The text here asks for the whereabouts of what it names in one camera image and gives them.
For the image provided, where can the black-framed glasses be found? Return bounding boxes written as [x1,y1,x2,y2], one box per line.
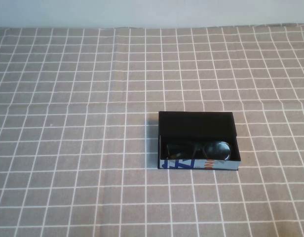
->
[166,141,232,161]

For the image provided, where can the black glasses case printed side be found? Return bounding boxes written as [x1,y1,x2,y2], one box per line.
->
[158,111,242,172]

